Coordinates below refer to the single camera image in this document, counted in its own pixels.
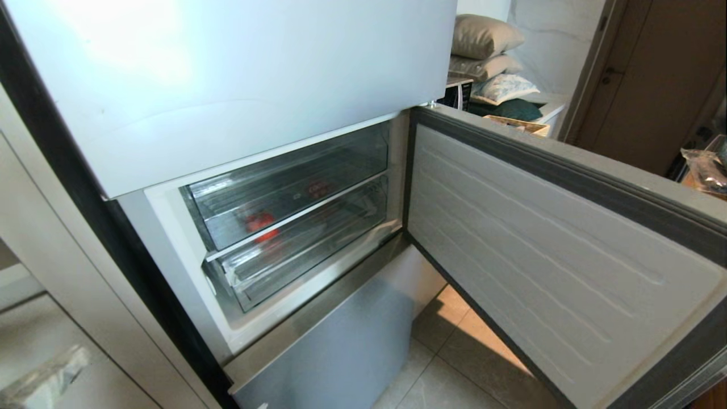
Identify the red food item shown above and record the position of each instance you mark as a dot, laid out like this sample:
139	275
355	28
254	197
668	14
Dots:
260	221
319	188

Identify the clear fridge drawer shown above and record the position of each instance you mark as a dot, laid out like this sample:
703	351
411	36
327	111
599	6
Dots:
295	182
301	244

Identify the silver fridge bottom door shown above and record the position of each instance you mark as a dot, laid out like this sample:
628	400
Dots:
341	341

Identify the silver fridge door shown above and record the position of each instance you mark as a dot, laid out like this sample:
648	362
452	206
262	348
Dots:
227	85
341	341

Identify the open fridge middle door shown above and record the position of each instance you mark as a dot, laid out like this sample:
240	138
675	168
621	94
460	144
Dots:
539	238

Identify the silver fridge upper door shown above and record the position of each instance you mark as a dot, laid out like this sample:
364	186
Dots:
227	85

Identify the microwave oven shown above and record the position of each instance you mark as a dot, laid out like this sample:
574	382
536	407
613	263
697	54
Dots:
456	94

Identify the dark green cushion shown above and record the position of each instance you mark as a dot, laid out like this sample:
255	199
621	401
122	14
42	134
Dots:
508	109

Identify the wooden tray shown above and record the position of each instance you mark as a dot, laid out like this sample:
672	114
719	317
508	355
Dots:
518	124

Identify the white patterned pillow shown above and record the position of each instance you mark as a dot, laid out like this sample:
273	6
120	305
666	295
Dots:
502	88

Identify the beige pillow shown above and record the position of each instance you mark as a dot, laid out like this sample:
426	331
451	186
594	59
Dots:
483	66
485	35

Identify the brown wooden door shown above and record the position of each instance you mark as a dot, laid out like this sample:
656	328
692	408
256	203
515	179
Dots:
653	74

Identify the clear plastic bag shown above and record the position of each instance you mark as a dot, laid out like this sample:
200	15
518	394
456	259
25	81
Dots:
704	167

